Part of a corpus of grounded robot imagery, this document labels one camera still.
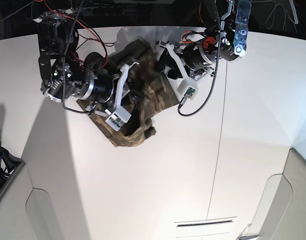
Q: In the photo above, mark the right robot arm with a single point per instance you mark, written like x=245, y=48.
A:
x=64, y=75

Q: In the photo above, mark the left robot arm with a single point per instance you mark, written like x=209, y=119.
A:
x=224, y=37

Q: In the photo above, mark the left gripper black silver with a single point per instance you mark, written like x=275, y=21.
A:
x=196, y=57

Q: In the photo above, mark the black power strip background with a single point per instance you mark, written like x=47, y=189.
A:
x=102, y=11

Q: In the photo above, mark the camouflage T-shirt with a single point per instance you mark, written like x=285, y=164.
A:
x=153, y=94

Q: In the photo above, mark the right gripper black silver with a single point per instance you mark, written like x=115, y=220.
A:
x=100, y=87

